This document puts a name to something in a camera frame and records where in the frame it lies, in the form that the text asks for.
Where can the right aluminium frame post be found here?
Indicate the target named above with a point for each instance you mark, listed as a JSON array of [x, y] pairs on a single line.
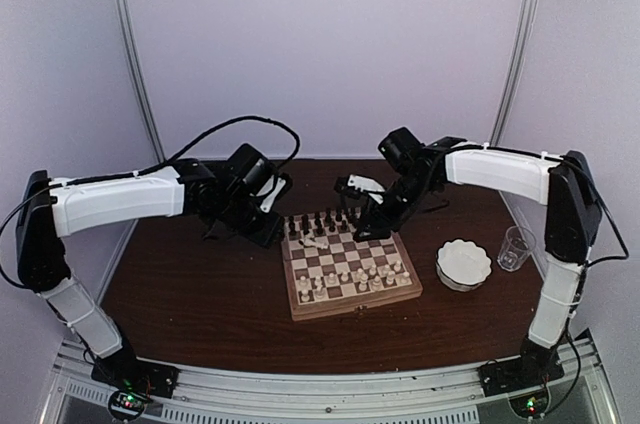
[[524, 28]]

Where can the wooden chess board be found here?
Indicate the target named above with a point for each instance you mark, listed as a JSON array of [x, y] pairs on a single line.
[[344, 255]]

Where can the aluminium frame post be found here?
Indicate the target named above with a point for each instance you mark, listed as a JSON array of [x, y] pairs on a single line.
[[137, 78], [524, 28]]

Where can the left aluminium frame post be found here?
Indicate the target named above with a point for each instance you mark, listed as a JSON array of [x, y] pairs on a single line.
[[137, 78]]

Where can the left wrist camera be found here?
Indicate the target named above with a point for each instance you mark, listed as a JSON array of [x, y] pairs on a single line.
[[274, 189]]

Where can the clear drinking glass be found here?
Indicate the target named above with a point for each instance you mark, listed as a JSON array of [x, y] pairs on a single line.
[[517, 246]]

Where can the right round controller board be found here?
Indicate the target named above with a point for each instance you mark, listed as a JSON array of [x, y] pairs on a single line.
[[530, 405]]

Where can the white queen chess piece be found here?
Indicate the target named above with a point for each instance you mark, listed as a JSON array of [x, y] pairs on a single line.
[[308, 242]]

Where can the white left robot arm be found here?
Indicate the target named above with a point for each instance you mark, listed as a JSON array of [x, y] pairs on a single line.
[[238, 192]]

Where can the white scalloped ceramic bowl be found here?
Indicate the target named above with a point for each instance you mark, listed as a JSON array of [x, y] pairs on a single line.
[[462, 266]]

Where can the white rook chess piece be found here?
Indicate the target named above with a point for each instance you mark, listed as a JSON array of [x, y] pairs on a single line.
[[404, 278]]

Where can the white knight chess piece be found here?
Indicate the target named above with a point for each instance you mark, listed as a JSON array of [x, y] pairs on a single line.
[[319, 290]]

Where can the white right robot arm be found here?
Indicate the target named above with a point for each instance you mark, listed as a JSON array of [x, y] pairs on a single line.
[[560, 185]]

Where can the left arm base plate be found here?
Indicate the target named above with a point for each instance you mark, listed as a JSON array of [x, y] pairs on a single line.
[[149, 379]]

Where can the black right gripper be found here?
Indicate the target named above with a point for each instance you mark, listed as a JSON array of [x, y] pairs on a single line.
[[374, 214]]

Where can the black chess pieces rows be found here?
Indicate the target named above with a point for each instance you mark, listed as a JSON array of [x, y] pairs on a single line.
[[330, 221]]

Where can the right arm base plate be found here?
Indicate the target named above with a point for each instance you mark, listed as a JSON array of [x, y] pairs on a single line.
[[499, 377]]

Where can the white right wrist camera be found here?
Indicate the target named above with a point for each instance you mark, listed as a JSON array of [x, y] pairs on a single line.
[[356, 187]]

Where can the aluminium front rail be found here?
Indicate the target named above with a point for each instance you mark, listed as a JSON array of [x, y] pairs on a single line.
[[440, 395]]

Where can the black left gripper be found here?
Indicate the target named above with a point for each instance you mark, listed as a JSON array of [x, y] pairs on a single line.
[[263, 236]]

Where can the left round controller board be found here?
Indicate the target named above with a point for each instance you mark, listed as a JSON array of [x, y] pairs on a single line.
[[126, 405]]

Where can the round controller board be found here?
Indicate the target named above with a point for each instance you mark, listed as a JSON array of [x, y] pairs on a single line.
[[530, 405], [126, 405]]

